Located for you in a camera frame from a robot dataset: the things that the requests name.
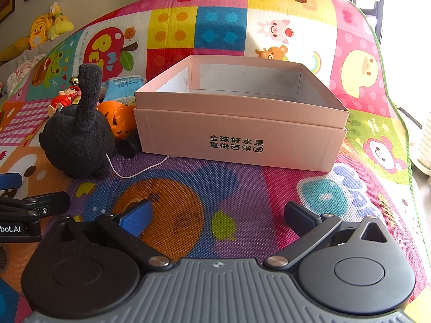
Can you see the orange pumpkin shell toy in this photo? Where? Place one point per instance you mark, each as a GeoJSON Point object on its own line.
{"type": "Point", "coordinates": [120, 117]}

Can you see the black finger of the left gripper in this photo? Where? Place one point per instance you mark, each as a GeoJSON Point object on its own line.
{"type": "Point", "coordinates": [35, 207]}

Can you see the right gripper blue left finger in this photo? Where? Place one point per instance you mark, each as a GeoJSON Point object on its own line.
{"type": "Point", "coordinates": [123, 231]}

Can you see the pink cardboard box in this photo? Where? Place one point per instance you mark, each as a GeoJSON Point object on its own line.
{"type": "Point", "coordinates": [241, 110]}

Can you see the yellow green plush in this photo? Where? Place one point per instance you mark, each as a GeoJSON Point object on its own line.
{"type": "Point", "coordinates": [60, 23]}

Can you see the blue tissue pack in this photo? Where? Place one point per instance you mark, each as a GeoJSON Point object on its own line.
{"type": "Point", "coordinates": [122, 89]}

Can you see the yellow duck plush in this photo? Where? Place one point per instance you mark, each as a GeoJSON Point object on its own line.
{"type": "Point", "coordinates": [40, 30]}

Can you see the red hooded doll figure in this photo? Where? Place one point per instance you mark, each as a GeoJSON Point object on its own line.
{"type": "Point", "coordinates": [66, 97]}

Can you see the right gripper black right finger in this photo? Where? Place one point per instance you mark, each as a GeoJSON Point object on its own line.
{"type": "Point", "coordinates": [314, 232]}

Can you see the colourful cartoon play mat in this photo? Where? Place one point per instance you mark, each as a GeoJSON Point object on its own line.
{"type": "Point", "coordinates": [209, 161]}

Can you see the black cylinder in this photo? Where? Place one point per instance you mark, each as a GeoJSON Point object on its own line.
{"type": "Point", "coordinates": [129, 145]}

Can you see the white pink crumpled cloth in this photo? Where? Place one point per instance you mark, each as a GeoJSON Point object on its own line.
{"type": "Point", "coordinates": [18, 74]}

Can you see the black plush toy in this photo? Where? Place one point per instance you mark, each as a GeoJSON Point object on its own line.
{"type": "Point", "coordinates": [78, 139]}

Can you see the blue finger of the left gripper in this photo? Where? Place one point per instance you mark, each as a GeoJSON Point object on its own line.
{"type": "Point", "coordinates": [10, 180]}

